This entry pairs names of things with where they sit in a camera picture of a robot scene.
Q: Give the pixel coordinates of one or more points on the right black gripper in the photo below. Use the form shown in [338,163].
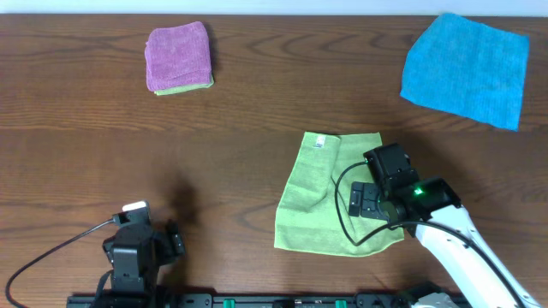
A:
[367,193]

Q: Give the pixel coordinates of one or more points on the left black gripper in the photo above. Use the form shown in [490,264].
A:
[172,241]

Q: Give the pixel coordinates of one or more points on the green microfiber cloth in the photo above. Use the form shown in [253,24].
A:
[312,215]

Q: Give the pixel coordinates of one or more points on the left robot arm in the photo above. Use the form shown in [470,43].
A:
[136,253]

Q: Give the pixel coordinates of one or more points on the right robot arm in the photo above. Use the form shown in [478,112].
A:
[431,212]

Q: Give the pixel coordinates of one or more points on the folded green cloth under purple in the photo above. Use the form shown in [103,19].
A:
[185,88]

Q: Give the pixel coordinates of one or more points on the blue cloth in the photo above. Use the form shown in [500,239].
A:
[468,69]

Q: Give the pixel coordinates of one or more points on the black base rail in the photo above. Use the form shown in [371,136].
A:
[205,300]

